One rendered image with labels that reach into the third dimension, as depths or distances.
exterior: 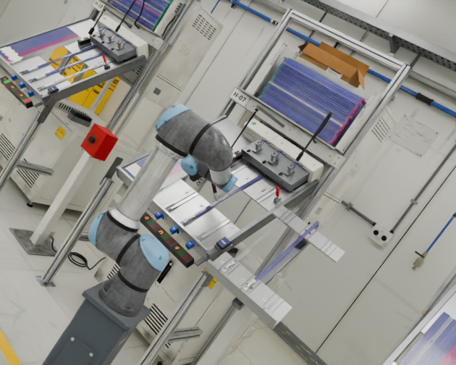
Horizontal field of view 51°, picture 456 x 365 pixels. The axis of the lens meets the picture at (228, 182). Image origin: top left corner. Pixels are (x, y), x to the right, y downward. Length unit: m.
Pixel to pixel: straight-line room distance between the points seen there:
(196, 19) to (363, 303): 2.35
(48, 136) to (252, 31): 2.27
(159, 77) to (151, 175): 1.92
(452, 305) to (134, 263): 1.26
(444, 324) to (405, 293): 1.68
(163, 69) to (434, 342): 2.33
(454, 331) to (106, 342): 1.26
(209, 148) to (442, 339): 1.13
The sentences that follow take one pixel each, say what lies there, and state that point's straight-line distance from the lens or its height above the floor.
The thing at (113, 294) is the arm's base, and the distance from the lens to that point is 1.58.
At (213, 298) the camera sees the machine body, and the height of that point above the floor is 0.47.
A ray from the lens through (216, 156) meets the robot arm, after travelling 1.46.
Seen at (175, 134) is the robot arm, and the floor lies 1.11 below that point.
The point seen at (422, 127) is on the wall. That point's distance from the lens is 3.89.
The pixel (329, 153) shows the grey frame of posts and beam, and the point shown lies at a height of 1.36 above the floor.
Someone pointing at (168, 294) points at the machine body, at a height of 0.32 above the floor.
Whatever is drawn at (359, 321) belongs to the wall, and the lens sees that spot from 3.81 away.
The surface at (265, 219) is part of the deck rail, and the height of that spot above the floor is 0.94.
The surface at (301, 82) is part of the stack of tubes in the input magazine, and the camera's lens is 2.54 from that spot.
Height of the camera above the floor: 1.27
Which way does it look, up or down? 8 degrees down
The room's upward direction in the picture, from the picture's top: 34 degrees clockwise
